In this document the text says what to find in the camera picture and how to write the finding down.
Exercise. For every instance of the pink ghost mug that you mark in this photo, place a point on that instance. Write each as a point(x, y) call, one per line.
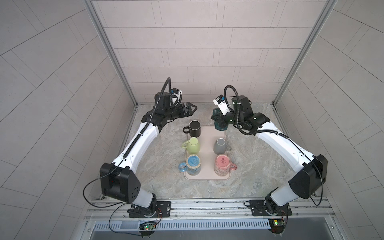
point(223, 165)

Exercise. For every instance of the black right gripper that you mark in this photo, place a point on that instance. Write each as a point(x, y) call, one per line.
point(220, 119)

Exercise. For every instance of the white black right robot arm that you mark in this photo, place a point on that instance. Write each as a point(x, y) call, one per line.
point(311, 170)

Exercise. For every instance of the left green circuit board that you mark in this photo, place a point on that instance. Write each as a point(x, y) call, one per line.
point(146, 229)

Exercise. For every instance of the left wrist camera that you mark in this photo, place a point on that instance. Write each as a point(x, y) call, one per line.
point(176, 96)

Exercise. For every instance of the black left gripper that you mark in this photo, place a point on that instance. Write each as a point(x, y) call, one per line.
point(186, 113)

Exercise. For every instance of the blue butterfly mug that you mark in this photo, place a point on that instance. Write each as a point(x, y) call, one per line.
point(191, 166)

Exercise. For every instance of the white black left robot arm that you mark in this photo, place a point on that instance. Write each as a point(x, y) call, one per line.
point(118, 179)

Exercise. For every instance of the right circuit board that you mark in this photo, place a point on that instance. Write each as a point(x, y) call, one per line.
point(277, 226)

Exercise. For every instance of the grey mug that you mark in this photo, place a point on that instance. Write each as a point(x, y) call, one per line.
point(221, 146)

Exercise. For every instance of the black mug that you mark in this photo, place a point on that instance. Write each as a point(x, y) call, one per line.
point(193, 129)

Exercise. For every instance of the aluminium mounting rail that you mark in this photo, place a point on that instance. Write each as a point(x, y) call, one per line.
point(198, 209)

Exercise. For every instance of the dark green mug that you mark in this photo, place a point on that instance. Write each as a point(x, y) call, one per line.
point(219, 120)

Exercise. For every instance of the beige drying mat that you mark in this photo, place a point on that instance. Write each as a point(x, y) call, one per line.
point(207, 139)

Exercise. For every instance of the light green mug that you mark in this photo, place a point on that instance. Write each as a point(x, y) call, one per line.
point(192, 146)

